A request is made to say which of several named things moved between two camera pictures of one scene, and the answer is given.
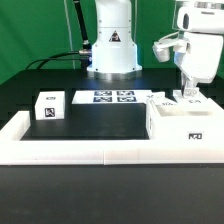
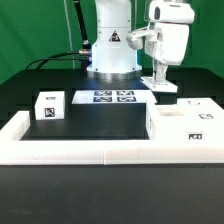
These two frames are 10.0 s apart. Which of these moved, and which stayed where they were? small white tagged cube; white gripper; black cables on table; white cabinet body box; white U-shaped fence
Moved: white gripper
Stayed: black cables on table; small white tagged cube; white cabinet body box; white U-shaped fence
